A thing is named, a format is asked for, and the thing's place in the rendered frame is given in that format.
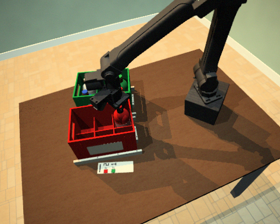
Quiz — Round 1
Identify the blue bottle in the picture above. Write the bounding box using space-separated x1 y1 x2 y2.
82 89 91 96

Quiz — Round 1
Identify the green bottle crate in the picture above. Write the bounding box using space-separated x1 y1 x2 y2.
73 71 132 112

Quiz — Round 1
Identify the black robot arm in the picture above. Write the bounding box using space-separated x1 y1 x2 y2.
84 0 247 111

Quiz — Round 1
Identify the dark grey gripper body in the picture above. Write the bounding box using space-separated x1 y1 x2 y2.
106 85 130 108

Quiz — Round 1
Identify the red crate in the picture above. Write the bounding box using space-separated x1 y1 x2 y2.
67 103 137 160

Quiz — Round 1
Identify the white paper pick list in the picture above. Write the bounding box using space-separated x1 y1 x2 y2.
98 161 134 174

